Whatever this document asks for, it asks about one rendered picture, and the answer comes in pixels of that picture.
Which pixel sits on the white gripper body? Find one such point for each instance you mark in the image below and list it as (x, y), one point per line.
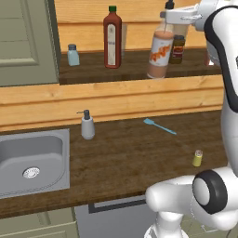
(181, 15)

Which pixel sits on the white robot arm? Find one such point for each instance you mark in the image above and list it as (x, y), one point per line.
(227, 130)

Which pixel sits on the orange label condiment bottle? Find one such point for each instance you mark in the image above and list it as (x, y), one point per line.
(159, 54)

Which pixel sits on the red sauce bottle green cap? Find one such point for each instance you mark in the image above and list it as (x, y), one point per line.
(112, 40)

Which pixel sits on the pale blue shaker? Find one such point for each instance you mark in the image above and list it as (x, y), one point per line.
(73, 56)

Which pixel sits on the yellow shaker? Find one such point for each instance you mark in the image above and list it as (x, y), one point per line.
(197, 159)

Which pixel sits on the dark jar red label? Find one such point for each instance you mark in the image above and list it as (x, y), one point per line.
(177, 51)

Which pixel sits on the light blue spatula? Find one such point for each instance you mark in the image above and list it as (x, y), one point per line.
(161, 126)

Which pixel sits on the grey soap dispenser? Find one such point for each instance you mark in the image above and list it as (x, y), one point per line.
(88, 127)

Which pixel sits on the grey steel sink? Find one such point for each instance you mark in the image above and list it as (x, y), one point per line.
(34, 161)

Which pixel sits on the grey dishwasher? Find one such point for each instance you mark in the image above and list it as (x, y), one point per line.
(114, 221)

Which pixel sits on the grey-green base cupboard door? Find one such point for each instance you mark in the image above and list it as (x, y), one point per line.
(37, 226)

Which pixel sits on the wooden wall cabinet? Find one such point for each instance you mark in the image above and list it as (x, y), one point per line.
(133, 69)

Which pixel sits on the grey-green wall cabinet door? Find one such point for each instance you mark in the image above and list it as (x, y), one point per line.
(21, 40)

